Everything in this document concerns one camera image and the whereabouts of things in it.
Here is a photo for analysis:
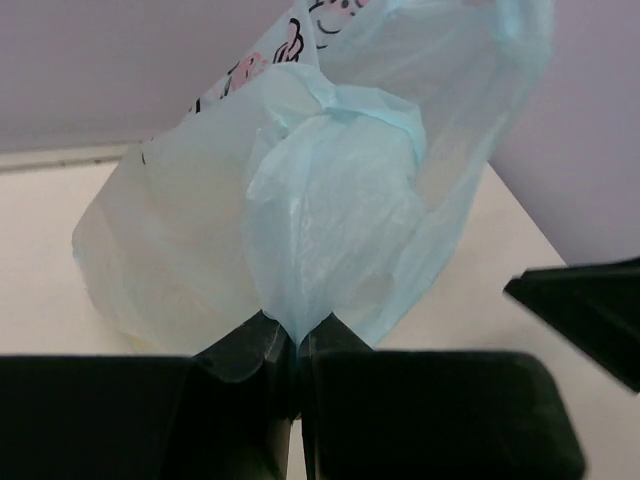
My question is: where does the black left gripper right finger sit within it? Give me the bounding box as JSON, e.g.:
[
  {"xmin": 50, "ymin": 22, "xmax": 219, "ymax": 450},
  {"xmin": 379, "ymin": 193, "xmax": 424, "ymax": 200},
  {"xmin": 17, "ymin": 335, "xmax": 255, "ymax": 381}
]
[{"xmin": 301, "ymin": 316, "xmax": 586, "ymax": 479}]

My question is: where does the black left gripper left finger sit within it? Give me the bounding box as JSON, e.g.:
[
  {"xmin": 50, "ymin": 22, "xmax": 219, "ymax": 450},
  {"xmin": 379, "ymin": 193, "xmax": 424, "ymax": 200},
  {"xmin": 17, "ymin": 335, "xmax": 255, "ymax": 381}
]
[{"xmin": 1, "ymin": 314, "xmax": 292, "ymax": 479}]

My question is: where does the light blue plastic bag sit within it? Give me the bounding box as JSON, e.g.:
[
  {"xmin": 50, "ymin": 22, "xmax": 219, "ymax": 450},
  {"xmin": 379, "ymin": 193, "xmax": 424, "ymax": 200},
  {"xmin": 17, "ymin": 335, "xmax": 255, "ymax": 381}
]
[{"xmin": 72, "ymin": 1, "xmax": 554, "ymax": 354}]

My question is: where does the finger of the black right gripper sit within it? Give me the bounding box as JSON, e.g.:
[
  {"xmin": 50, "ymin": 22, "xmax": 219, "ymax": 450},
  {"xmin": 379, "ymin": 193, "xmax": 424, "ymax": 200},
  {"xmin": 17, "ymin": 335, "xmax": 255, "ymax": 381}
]
[{"xmin": 504, "ymin": 257, "xmax": 639, "ymax": 392}]

